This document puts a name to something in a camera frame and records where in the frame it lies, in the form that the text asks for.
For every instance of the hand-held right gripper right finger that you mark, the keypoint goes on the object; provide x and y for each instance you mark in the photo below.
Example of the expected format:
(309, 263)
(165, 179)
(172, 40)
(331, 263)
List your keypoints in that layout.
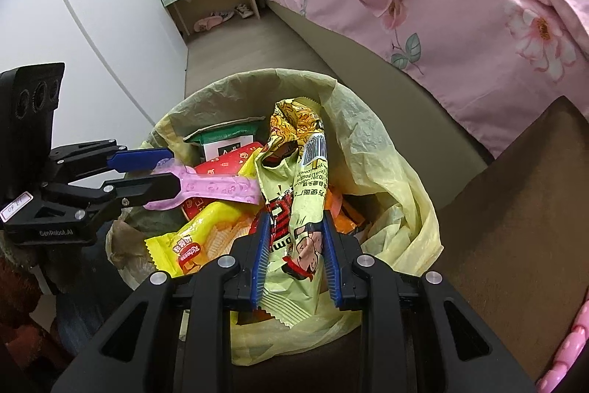
(332, 264)

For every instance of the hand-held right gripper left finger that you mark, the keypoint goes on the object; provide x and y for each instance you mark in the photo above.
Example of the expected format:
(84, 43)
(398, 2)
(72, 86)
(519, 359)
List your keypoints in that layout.
(260, 264)

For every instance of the yellow cartoon noodle packet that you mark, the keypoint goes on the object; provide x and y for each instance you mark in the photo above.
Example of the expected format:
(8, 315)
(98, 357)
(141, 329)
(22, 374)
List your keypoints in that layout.
(303, 190)

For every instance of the red patterned paper cup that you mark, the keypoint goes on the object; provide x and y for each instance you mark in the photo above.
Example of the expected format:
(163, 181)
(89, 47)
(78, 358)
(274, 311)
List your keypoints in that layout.
(225, 163)

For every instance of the pink dotted plastic item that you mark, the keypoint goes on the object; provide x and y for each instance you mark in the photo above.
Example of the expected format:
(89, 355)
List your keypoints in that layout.
(566, 351)

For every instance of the lilac printed plastic piece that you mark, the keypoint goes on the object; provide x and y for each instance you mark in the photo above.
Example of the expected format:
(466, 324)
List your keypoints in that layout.
(216, 188)

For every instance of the white wardrobe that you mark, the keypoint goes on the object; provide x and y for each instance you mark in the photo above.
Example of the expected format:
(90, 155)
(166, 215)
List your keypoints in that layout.
(92, 29)

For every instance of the person's blue jeans leg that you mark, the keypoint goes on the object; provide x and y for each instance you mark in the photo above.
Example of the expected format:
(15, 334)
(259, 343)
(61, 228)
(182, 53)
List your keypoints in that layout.
(76, 324)

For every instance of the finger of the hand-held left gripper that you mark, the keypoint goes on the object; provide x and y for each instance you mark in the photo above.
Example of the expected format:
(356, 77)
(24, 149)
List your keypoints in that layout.
(152, 188)
(138, 160)

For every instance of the pink slipper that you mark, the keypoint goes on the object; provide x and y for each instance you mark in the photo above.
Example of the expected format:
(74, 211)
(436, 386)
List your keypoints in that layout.
(207, 24)

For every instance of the bin with yellow bag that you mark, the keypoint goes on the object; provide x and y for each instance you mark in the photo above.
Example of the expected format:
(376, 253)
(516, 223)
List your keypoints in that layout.
(391, 172)

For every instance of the orange snack bag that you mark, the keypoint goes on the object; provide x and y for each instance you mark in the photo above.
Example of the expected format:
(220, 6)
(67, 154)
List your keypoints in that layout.
(345, 218)

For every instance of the yellow biscuit packet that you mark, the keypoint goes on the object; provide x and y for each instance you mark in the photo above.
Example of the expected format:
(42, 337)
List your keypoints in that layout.
(207, 236)

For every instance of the white and green packet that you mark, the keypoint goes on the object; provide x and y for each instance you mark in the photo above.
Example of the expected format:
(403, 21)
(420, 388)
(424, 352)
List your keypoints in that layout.
(221, 142)

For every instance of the bed with pink floral sheet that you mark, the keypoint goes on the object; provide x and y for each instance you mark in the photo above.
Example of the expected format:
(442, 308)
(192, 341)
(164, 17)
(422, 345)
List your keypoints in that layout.
(345, 6)

